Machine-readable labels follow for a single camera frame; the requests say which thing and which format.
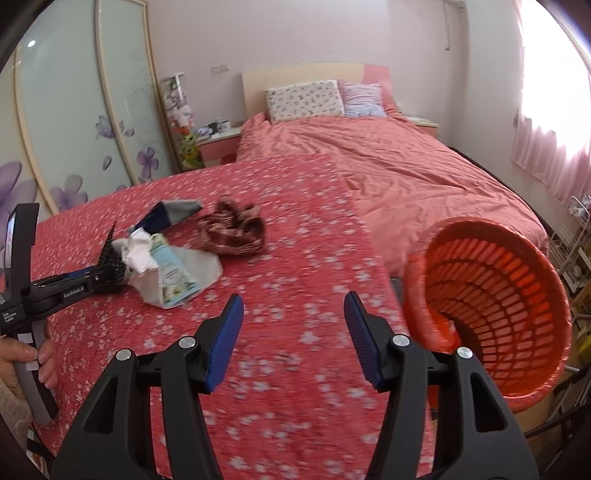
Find white wire rack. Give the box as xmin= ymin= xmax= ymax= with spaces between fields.
xmin=547 ymin=194 xmax=591 ymax=296

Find clear tube of plush toys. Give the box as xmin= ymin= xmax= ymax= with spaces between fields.
xmin=159 ymin=74 xmax=195 ymax=132

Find white floral pillow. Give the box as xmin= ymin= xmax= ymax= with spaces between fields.
xmin=264 ymin=79 xmax=346 ymax=123

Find green yellow plush toy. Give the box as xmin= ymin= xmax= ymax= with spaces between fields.
xmin=178 ymin=129 xmax=204 ymax=171

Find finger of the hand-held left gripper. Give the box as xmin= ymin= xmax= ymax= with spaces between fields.
xmin=0 ymin=203 xmax=41 ymax=301
xmin=25 ymin=270 xmax=126 ymax=319

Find red floral tablecloth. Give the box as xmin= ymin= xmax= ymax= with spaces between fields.
xmin=28 ymin=153 xmax=437 ymax=480

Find beige pink headboard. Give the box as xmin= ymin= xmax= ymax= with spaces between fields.
xmin=241 ymin=62 xmax=398 ymax=118

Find black dotted mesh piece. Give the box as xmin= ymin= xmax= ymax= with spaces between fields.
xmin=95 ymin=220 xmax=127 ymax=296

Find pink white nightstand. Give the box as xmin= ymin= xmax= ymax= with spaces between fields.
xmin=406 ymin=114 xmax=439 ymax=139
xmin=198 ymin=127 xmax=243 ymax=169

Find glass wardrobe with flower print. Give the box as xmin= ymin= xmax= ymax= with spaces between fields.
xmin=0 ymin=0 xmax=181 ymax=232

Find pink curtain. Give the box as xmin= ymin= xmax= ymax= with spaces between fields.
xmin=510 ymin=0 xmax=591 ymax=206

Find red plaid cloth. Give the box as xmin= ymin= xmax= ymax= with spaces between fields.
xmin=196 ymin=195 xmax=267 ymax=257

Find light blue wipes packet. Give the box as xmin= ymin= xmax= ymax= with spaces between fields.
xmin=129 ymin=233 xmax=223 ymax=309

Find person's left forearm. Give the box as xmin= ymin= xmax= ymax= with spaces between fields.
xmin=0 ymin=383 xmax=33 ymax=453

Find orange plastic basket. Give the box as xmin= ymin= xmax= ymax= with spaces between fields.
xmin=401 ymin=217 xmax=573 ymax=414

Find person's left hand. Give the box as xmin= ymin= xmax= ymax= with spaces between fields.
xmin=0 ymin=325 xmax=58 ymax=393

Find air conditioner hose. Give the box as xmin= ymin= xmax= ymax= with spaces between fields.
xmin=441 ymin=0 xmax=467 ymax=51

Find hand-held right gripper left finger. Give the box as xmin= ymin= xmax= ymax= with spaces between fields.
xmin=58 ymin=293 xmax=245 ymax=480

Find pink striped pillow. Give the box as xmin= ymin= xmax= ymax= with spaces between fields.
xmin=342 ymin=83 xmax=386 ymax=118

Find bed with coral duvet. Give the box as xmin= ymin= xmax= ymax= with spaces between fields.
xmin=235 ymin=111 xmax=550 ymax=278

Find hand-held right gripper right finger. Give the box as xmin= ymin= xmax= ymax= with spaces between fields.
xmin=343 ymin=291 xmax=541 ymax=480

